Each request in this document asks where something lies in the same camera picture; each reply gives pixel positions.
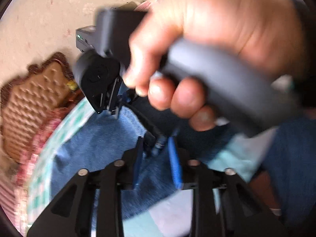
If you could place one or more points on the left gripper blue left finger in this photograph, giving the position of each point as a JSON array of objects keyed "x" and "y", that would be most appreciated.
[{"x": 137, "y": 160}]

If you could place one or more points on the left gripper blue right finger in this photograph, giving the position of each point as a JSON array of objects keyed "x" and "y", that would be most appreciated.
[{"x": 175, "y": 165}]

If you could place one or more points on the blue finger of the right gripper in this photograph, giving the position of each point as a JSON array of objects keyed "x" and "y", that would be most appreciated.
[
  {"x": 129, "y": 96},
  {"x": 153, "y": 144}
]

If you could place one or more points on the blue denim jeans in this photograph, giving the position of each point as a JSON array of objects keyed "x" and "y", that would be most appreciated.
[{"x": 104, "y": 138}]

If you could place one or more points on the operator right hand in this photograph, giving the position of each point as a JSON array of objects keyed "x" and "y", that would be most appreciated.
[{"x": 266, "y": 33}]

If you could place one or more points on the yellow lidded jar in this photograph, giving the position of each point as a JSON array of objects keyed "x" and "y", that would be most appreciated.
[{"x": 72, "y": 85}]

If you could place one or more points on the teal white checkered tablecloth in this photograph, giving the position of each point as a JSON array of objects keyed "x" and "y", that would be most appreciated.
[{"x": 168, "y": 217}]

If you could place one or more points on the operator blue jeans leg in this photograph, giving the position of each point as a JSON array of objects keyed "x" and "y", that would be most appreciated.
[{"x": 290, "y": 162}]

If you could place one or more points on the tufted tan leather headboard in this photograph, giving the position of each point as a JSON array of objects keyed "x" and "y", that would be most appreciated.
[{"x": 27, "y": 100}]

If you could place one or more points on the red floral bed quilt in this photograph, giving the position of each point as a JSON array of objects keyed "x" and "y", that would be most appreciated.
[{"x": 28, "y": 159}]

